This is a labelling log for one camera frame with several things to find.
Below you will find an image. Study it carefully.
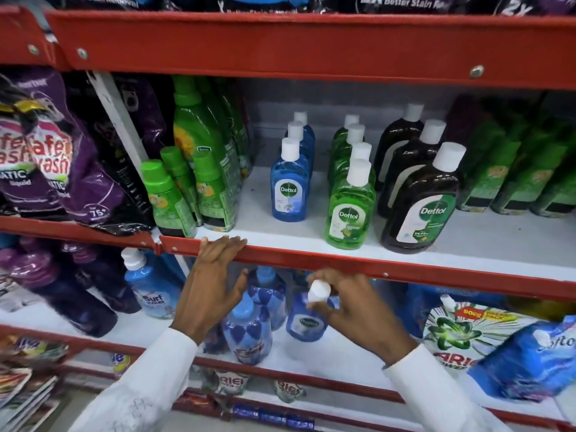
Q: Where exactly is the person's right hand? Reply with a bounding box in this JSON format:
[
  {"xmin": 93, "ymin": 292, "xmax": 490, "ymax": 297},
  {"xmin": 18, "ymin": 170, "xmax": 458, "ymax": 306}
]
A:
[{"xmin": 306, "ymin": 268, "xmax": 419, "ymax": 368}]

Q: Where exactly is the person's left hand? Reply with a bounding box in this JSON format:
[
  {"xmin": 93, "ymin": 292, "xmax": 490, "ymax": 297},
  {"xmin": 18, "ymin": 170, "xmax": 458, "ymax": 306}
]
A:
[{"xmin": 171, "ymin": 236, "xmax": 249, "ymax": 345}]

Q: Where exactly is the blue antiseptic bottle white cap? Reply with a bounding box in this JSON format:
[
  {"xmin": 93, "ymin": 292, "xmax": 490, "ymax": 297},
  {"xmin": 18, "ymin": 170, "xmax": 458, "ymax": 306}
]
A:
[
  {"xmin": 286, "ymin": 121, "xmax": 315, "ymax": 176},
  {"xmin": 270, "ymin": 138, "xmax": 311, "ymax": 223},
  {"xmin": 286, "ymin": 280, "xmax": 336, "ymax": 343},
  {"xmin": 293, "ymin": 111, "xmax": 316, "ymax": 144}
]

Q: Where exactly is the person's left forearm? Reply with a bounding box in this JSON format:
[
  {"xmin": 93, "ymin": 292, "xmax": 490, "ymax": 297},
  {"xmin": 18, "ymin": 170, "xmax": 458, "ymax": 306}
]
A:
[{"xmin": 70, "ymin": 328, "xmax": 199, "ymax": 432}]

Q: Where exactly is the person's right forearm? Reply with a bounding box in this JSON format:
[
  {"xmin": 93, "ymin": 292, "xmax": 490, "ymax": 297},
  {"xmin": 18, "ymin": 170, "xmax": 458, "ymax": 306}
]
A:
[{"xmin": 382, "ymin": 344, "xmax": 514, "ymax": 432}]

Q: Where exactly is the blue checked detergent bottle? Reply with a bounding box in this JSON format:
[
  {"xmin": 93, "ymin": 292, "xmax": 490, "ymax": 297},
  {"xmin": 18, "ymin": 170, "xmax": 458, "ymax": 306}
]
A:
[
  {"xmin": 247, "ymin": 265, "xmax": 289, "ymax": 332},
  {"xmin": 222, "ymin": 292, "xmax": 274, "ymax": 366}
]

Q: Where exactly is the small green detergent bottle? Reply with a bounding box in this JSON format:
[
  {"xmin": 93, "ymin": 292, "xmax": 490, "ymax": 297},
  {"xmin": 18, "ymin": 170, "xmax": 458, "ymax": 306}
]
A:
[
  {"xmin": 160, "ymin": 146, "xmax": 203, "ymax": 226},
  {"xmin": 141, "ymin": 159, "xmax": 198, "ymax": 239},
  {"xmin": 193, "ymin": 150, "xmax": 238, "ymax": 233}
]

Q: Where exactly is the light blue detergent bottle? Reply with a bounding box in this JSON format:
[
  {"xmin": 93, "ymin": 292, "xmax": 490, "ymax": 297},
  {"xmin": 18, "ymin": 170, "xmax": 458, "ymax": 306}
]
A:
[{"xmin": 121, "ymin": 247, "xmax": 184, "ymax": 320}]

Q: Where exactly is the green antiseptic bottle white cap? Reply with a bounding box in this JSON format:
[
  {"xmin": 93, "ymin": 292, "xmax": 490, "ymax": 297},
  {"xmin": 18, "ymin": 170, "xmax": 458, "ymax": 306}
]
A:
[
  {"xmin": 328, "ymin": 142, "xmax": 374, "ymax": 185},
  {"xmin": 332, "ymin": 114, "xmax": 361, "ymax": 149},
  {"xmin": 329, "ymin": 123, "xmax": 366, "ymax": 176},
  {"xmin": 325, "ymin": 158, "xmax": 377, "ymax": 251}
]

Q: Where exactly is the purple detergent bottle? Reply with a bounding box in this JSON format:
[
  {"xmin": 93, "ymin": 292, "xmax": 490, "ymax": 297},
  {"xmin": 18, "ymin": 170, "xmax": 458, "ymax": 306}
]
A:
[
  {"xmin": 58, "ymin": 242, "xmax": 142, "ymax": 314},
  {"xmin": 0, "ymin": 238, "xmax": 119, "ymax": 339}
]

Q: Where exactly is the blue price label strip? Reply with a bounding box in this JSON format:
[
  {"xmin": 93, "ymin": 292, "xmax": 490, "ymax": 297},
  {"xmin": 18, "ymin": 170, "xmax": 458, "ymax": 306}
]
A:
[{"xmin": 230, "ymin": 402, "xmax": 316, "ymax": 431}]

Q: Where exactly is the yellow blue packet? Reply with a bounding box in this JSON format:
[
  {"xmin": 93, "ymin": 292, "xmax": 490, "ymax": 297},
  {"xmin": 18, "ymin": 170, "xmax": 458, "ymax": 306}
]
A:
[{"xmin": 110, "ymin": 352, "xmax": 132, "ymax": 379}]

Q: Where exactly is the brown antiseptic bottle white cap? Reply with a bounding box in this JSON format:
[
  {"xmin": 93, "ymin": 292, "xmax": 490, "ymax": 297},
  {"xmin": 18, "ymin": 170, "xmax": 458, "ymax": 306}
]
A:
[
  {"xmin": 377, "ymin": 119, "xmax": 447, "ymax": 218},
  {"xmin": 381, "ymin": 142, "xmax": 467, "ymax": 254},
  {"xmin": 373, "ymin": 103, "xmax": 425, "ymax": 191}
]

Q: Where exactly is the white green detergent pouch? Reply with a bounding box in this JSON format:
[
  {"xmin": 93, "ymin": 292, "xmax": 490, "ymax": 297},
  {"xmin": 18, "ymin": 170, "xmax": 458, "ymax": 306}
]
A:
[{"xmin": 422, "ymin": 293, "xmax": 534, "ymax": 371}]

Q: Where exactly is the white shelf upright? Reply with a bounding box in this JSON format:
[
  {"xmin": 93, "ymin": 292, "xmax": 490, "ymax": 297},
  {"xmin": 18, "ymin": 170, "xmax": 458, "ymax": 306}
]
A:
[{"xmin": 86, "ymin": 71, "xmax": 150, "ymax": 176}]

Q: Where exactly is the purple detergent pouch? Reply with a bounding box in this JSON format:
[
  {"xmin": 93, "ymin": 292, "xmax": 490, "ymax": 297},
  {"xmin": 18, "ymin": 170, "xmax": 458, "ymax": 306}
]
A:
[
  {"xmin": 0, "ymin": 72, "xmax": 64, "ymax": 221},
  {"xmin": 13, "ymin": 67, "xmax": 128, "ymax": 230}
]

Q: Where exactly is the blue softener pouch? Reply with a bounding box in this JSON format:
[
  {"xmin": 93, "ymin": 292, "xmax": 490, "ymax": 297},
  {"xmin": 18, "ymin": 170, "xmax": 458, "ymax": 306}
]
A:
[{"xmin": 467, "ymin": 315, "xmax": 576, "ymax": 404}]

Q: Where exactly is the stack of colourful packets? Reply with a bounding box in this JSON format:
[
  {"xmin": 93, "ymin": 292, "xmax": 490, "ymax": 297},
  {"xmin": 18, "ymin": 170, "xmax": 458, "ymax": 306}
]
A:
[{"xmin": 0, "ymin": 335, "xmax": 69, "ymax": 432}]

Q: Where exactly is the row of dark detergent pouches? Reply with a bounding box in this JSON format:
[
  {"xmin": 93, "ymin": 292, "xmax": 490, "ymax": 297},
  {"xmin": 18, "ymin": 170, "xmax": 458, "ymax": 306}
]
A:
[{"xmin": 54, "ymin": 0, "xmax": 576, "ymax": 17}]

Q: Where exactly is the red metal shelf rail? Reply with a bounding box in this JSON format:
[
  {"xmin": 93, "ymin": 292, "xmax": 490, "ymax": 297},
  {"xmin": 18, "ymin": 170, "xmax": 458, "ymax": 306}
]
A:
[
  {"xmin": 0, "ymin": 215, "xmax": 576, "ymax": 303},
  {"xmin": 0, "ymin": 5, "xmax": 576, "ymax": 91},
  {"xmin": 0, "ymin": 324, "xmax": 576, "ymax": 430}
]

